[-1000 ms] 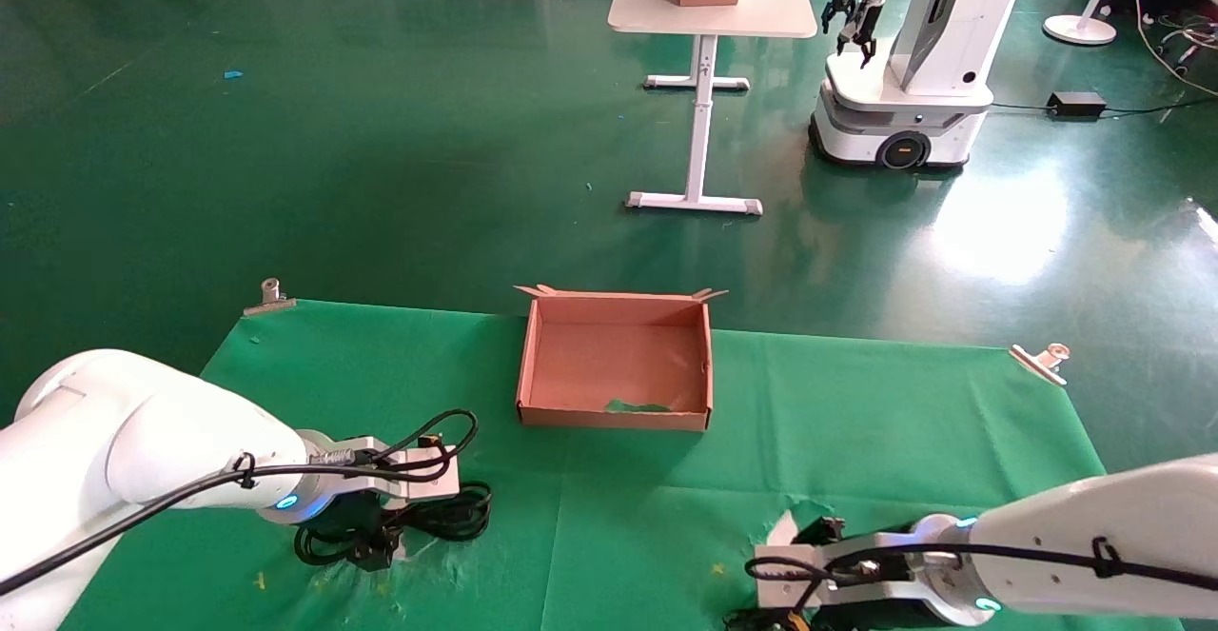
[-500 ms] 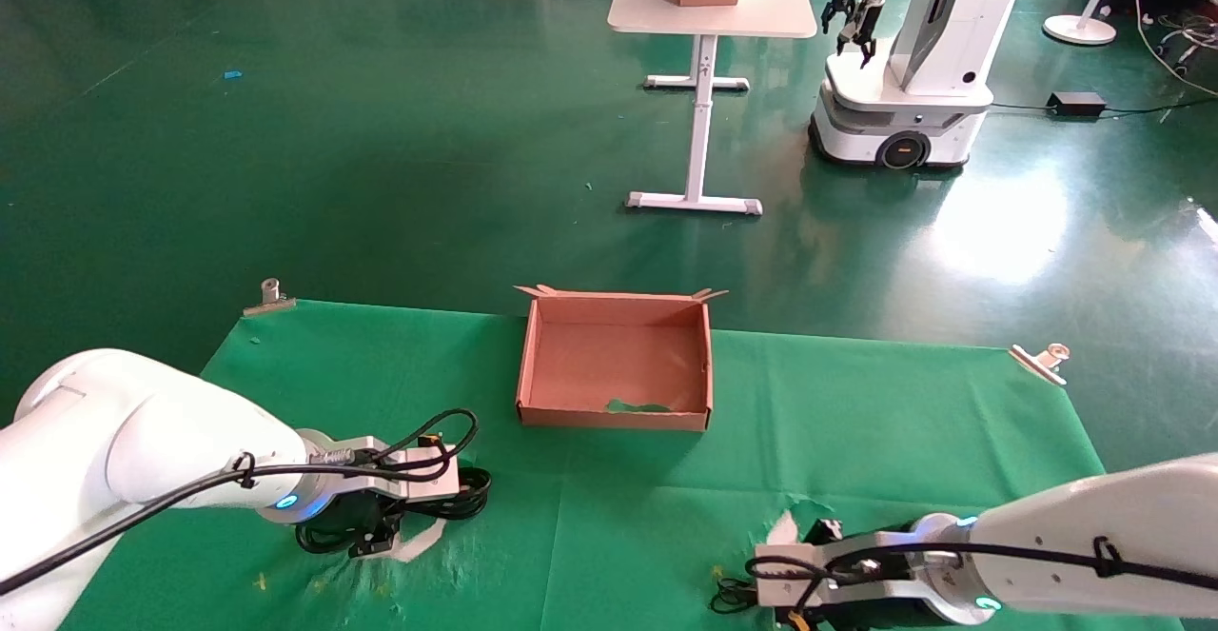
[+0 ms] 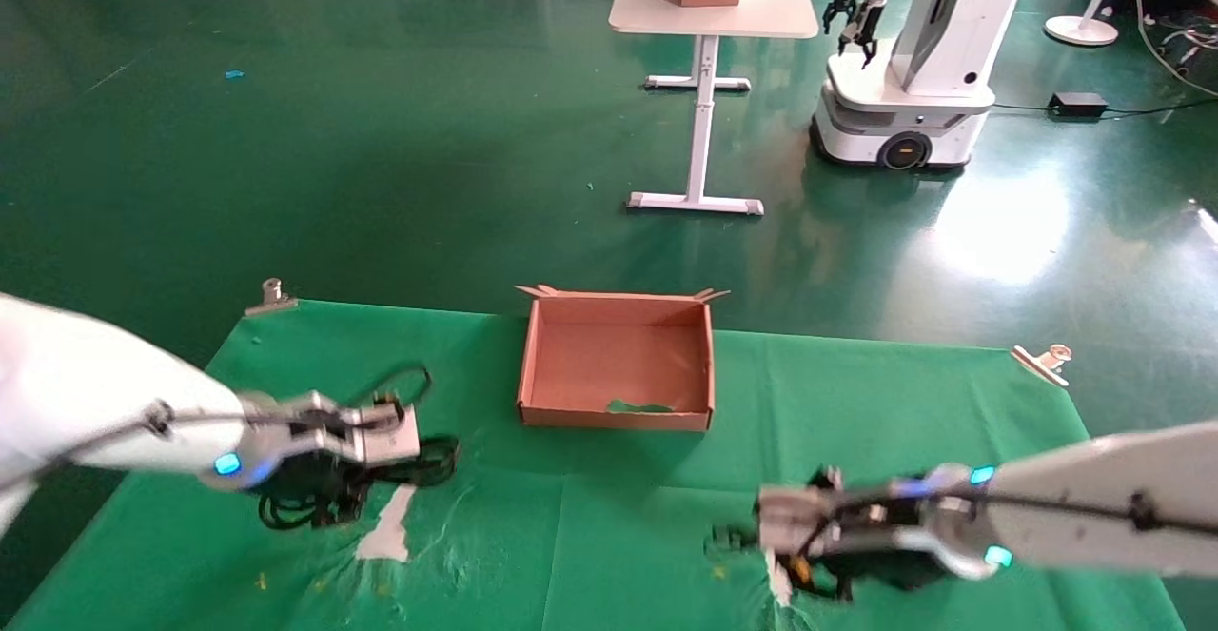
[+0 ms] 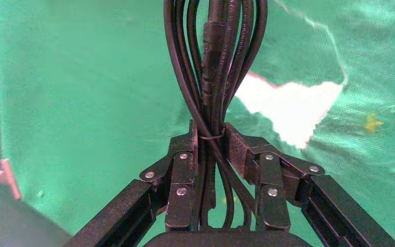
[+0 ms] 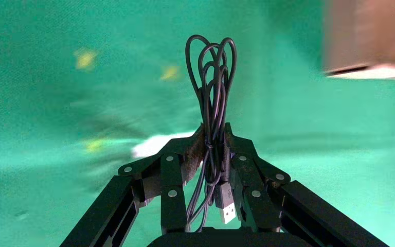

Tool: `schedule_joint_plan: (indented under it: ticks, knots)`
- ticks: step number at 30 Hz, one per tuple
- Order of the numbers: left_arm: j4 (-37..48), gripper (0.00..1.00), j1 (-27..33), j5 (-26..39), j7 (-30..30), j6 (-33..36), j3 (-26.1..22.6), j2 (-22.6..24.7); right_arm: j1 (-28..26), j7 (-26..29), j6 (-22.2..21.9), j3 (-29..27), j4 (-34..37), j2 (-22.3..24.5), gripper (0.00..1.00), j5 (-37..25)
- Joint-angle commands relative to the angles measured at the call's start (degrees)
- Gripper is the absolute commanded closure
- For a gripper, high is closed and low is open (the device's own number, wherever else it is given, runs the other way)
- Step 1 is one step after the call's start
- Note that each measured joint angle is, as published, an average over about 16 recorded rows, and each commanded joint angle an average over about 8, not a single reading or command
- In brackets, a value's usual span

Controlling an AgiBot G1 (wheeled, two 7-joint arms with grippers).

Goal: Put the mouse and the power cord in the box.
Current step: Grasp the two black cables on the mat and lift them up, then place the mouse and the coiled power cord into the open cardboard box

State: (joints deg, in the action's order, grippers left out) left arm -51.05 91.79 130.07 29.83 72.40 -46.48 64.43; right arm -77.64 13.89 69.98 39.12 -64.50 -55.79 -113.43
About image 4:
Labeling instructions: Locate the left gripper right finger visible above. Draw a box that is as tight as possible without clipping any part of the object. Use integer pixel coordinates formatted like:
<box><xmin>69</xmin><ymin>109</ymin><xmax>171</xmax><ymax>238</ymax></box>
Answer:
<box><xmin>222</xmin><ymin>122</ymin><xmax>395</xmax><ymax>247</ymax></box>

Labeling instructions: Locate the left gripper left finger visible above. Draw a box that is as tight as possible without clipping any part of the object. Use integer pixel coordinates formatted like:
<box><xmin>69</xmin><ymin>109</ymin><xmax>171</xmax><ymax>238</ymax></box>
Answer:
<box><xmin>63</xmin><ymin>119</ymin><xmax>200</xmax><ymax>247</ymax></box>

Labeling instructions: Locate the green table cloth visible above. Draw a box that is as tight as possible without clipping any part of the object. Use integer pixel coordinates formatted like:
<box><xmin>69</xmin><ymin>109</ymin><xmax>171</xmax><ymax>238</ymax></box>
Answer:
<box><xmin>0</xmin><ymin>0</ymin><xmax>395</xmax><ymax>247</ymax></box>

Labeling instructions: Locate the black power cable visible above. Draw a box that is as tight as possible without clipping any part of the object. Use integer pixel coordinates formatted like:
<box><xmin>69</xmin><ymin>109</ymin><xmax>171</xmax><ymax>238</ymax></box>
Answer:
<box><xmin>163</xmin><ymin>0</ymin><xmax>269</xmax><ymax>230</ymax></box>

